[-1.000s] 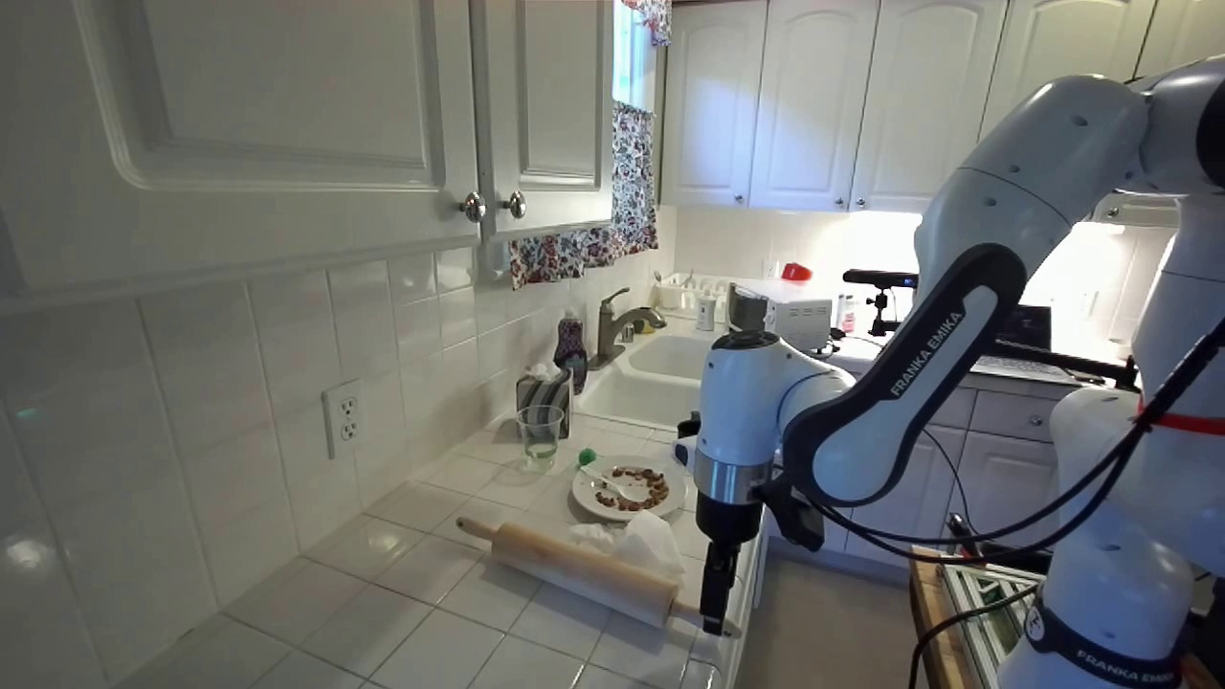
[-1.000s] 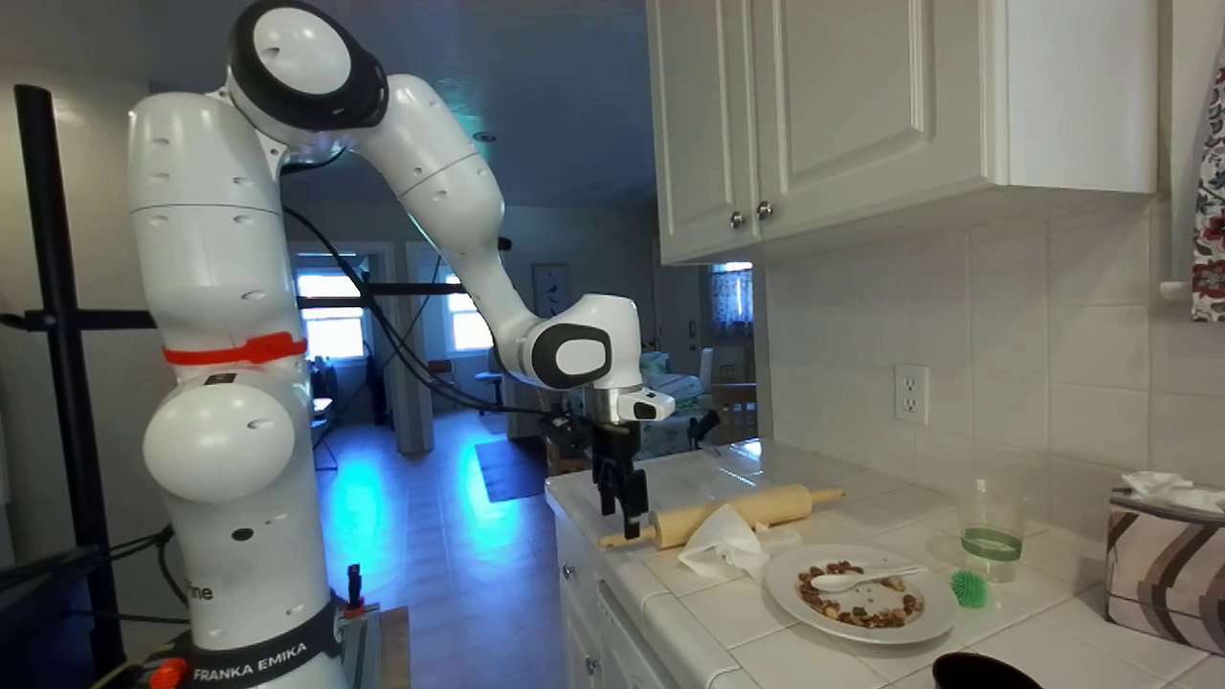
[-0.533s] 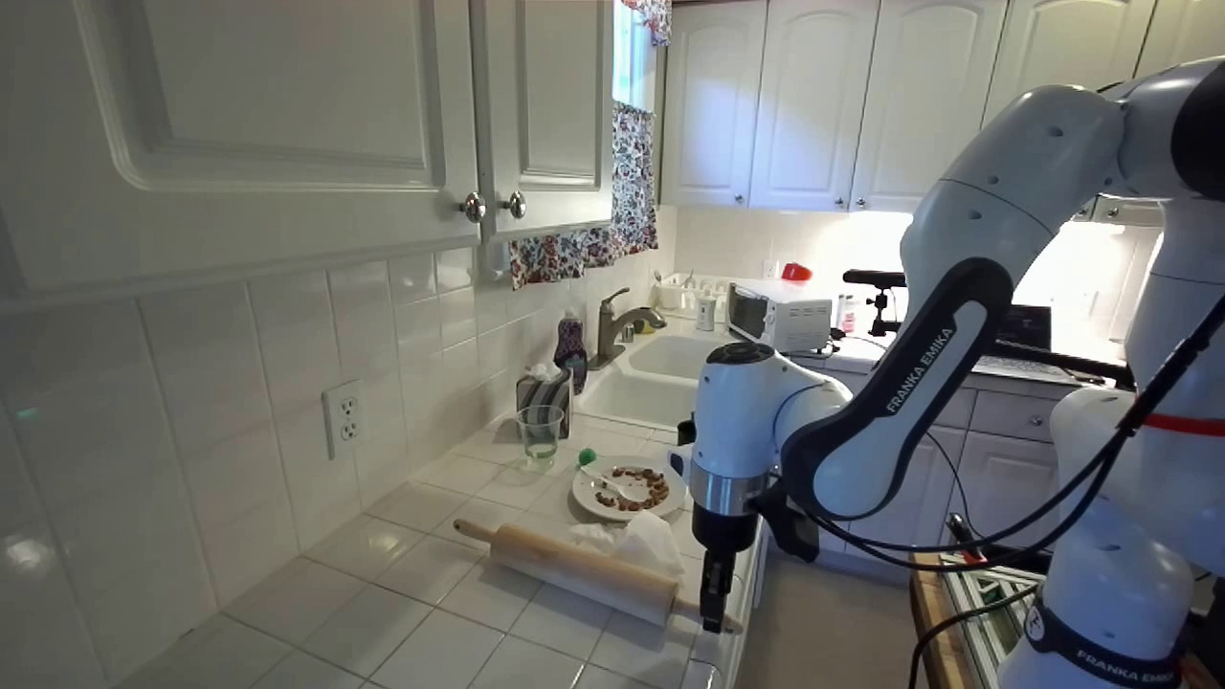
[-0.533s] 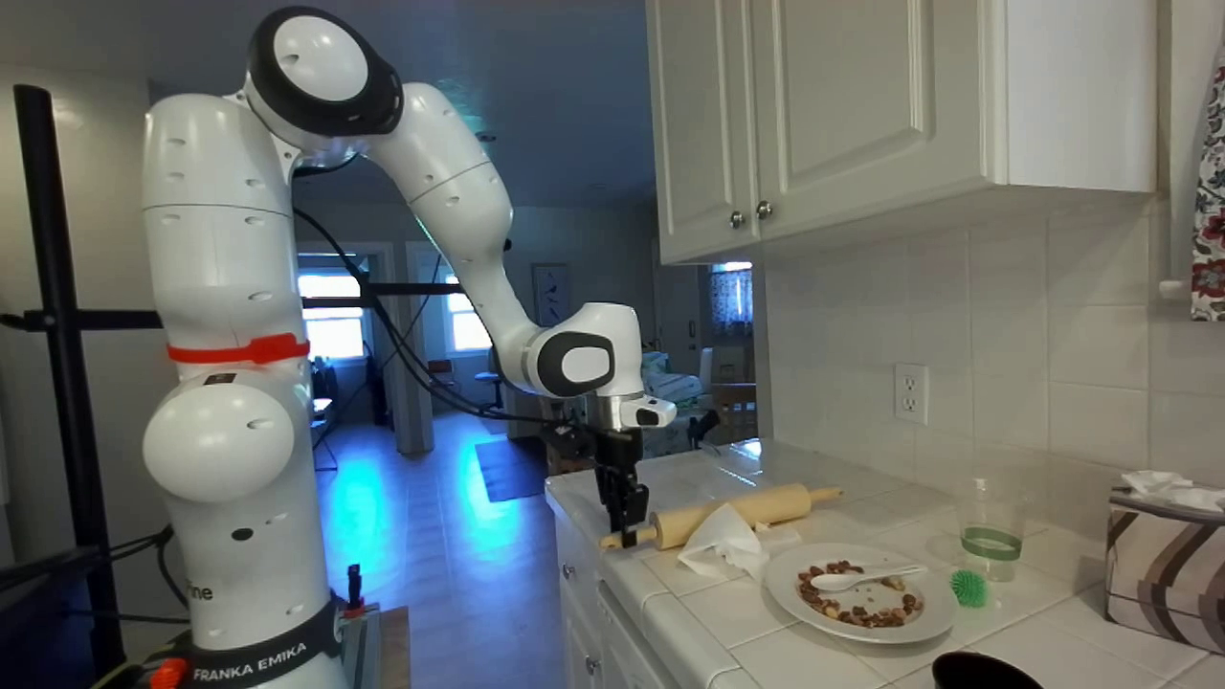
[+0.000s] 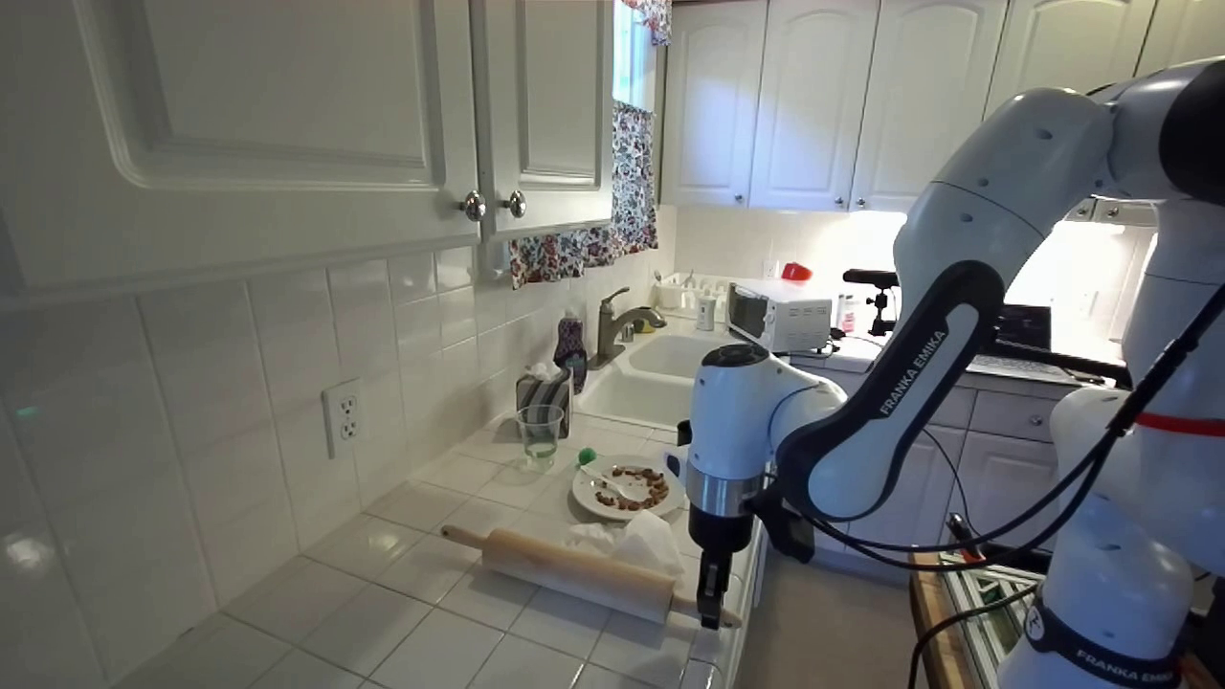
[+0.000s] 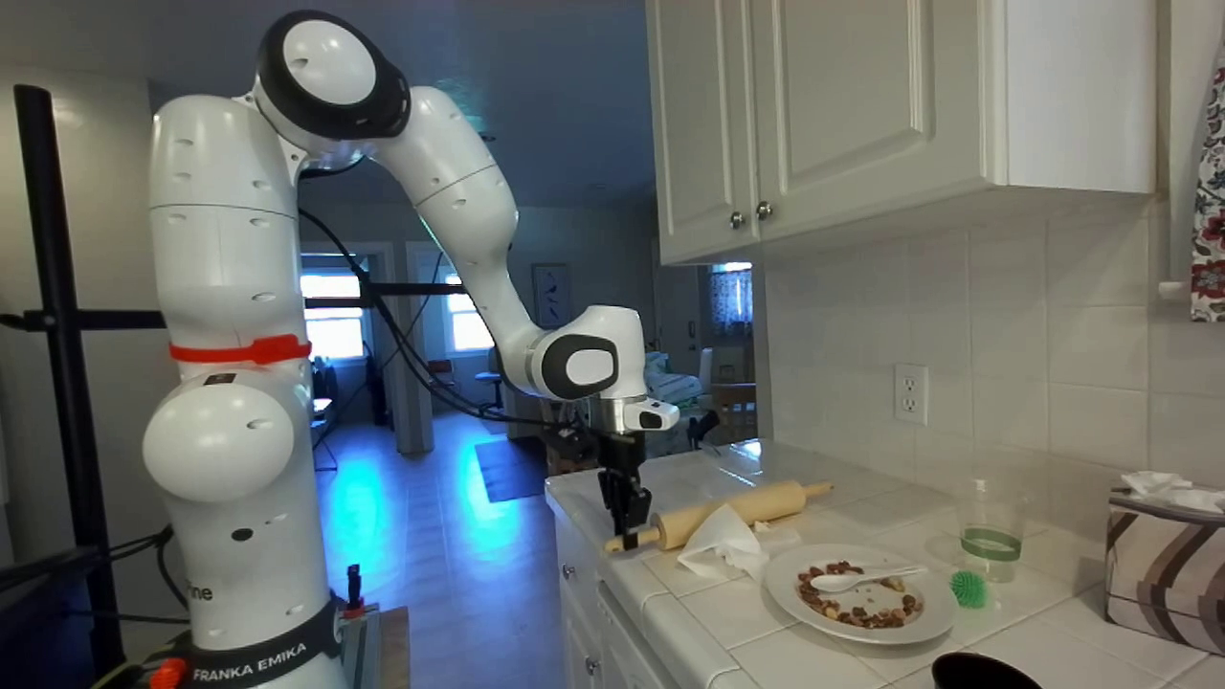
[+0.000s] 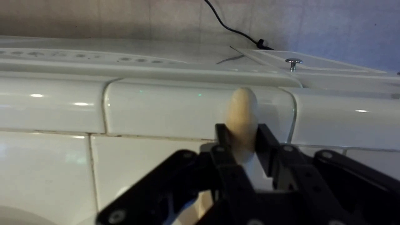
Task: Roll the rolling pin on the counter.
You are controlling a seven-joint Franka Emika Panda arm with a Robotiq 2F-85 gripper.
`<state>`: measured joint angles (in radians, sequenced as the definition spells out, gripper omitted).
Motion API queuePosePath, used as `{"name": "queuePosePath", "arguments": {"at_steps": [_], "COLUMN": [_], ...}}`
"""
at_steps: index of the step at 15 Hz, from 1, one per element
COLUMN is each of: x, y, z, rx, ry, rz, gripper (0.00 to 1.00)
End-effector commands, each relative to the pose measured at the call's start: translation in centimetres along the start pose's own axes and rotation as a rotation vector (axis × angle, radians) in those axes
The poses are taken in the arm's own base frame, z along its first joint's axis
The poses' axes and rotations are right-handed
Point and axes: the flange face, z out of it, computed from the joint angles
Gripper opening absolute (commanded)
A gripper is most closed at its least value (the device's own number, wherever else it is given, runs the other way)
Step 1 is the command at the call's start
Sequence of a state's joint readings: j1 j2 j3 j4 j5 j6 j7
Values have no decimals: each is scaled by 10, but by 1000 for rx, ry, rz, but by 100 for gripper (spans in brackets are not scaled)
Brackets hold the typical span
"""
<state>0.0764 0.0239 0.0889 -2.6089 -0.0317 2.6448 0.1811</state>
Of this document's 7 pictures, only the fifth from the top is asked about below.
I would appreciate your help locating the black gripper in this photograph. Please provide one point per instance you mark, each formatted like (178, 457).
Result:
(724, 536)

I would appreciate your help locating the wooden rolling pin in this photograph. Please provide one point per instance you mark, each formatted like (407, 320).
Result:
(576, 565)

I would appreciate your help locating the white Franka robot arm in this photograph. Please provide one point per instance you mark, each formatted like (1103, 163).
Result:
(997, 193)

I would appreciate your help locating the crumpled white paper towel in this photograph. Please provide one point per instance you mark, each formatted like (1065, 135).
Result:
(652, 536)

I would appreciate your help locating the white plate with food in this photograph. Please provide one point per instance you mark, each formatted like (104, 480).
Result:
(646, 500)

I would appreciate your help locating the white utensil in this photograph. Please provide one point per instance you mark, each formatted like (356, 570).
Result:
(610, 485)

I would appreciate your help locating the small green object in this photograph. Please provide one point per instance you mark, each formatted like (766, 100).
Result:
(586, 457)

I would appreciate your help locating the robot mounting table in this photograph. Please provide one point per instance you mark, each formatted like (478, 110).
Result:
(932, 613)

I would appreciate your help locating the white double kitchen sink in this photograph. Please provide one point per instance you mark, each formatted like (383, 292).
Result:
(638, 388)

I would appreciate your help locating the clear drinking glass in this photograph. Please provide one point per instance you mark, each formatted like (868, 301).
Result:
(543, 440)

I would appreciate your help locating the white green patterned board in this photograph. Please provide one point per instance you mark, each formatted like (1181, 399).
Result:
(982, 593)

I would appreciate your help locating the white lower cabinet door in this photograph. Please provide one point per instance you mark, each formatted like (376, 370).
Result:
(942, 466)
(1000, 480)

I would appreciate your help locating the white cabinet door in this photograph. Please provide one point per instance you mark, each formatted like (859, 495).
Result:
(924, 78)
(714, 100)
(818, 100)
(550, 100)
(1181, 32)
(942, 466)
(1060, 45)
(256, 100)
(1000, 480)

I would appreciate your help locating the white countertop appliance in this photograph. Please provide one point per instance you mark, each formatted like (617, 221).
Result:
(783, 320)

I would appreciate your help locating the small clear jar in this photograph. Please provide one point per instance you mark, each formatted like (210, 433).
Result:
(707, 308)

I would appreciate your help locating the dark purple bottle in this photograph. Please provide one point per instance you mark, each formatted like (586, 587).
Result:
(573, 346)

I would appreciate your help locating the metal kitchen faucet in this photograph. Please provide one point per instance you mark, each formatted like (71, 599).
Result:
(613, 325)

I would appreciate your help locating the white cabinet drawer front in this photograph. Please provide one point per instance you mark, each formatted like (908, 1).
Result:
(1017, 416)
(954, 408)

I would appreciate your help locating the small white bottle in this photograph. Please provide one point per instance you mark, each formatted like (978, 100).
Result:
(665, 292)

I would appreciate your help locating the small red labelled bottle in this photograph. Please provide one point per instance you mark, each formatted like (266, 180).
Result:
(844, 310)

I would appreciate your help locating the small red object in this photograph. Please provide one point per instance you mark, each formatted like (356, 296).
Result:
(794, 274)

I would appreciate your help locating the black box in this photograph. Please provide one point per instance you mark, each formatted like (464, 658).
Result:
(1025, 325)

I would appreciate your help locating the floral window curtain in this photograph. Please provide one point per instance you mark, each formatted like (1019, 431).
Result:
(633, 176)

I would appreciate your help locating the metal cabinet knob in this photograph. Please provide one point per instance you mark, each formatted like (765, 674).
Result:
(511, 206)
(474, 206)

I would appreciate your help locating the white upper cabinet door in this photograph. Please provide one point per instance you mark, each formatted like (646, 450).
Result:
(550, 100)
(924, 78)
(1181, 32)
(256, 100)
(714, 100)
(818, 100)
(1060, 45)

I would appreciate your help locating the kitchen window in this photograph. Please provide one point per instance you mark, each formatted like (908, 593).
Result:
(633, 64)

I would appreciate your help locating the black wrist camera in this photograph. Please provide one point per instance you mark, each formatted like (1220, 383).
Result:
(788, 522)

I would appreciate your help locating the black camera on tripod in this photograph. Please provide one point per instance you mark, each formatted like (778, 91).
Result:
(868, 278)

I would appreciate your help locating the white wall outlet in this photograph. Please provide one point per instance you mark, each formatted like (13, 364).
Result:
(341, 419)

